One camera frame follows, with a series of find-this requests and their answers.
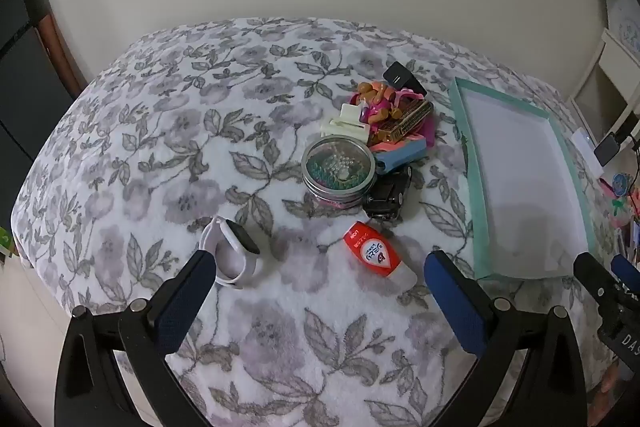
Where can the dark cabinet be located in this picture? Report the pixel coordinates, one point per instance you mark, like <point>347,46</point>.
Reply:
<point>25,107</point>

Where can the black charger plug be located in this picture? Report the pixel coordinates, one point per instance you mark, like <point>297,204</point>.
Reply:
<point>400,74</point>

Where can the magenta plastic piece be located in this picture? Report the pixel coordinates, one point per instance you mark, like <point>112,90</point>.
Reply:
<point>429,127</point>

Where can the pink watch band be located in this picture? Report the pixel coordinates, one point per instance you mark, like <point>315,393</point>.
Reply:
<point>407,96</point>

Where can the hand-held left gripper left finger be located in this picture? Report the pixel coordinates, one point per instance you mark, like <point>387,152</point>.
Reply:
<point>180,302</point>

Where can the cream plastic clip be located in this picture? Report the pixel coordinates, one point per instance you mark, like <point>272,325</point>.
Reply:
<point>350,113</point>

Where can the blue round badge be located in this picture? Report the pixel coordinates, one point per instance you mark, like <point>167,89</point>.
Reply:
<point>623,184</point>

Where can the gold patterned box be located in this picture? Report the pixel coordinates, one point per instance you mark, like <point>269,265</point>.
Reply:
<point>405,119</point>

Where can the red tube with clear cap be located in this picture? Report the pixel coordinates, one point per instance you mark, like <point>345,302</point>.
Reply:
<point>367,252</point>

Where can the white smartwatch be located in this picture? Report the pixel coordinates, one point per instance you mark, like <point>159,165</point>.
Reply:
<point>210,237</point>

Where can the toy dog figure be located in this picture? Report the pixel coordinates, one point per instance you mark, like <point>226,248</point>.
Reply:
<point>375,94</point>

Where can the black power adapter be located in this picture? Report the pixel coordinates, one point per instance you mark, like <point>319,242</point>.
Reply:
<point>607,152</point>

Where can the white plastic device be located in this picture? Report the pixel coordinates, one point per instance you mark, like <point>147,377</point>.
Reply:
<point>585,147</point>

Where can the floral fleece blanket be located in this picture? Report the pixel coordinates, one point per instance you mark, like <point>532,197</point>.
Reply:
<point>200,132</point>

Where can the round tin of beads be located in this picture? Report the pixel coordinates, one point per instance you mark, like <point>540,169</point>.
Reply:
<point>337,167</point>

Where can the teal shallow box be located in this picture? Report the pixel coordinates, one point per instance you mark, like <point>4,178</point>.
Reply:
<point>520,182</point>

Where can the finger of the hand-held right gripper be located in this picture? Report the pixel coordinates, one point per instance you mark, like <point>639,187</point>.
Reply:
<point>625,269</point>
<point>592,274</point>

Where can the white shelf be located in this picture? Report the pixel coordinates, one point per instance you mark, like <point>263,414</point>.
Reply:
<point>617,57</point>

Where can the person's right hand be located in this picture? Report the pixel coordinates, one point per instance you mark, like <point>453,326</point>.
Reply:
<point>611,382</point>

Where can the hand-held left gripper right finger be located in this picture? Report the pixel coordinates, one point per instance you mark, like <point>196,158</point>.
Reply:
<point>455,302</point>

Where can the black toy car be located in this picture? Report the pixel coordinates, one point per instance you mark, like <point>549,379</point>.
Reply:
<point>385,197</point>

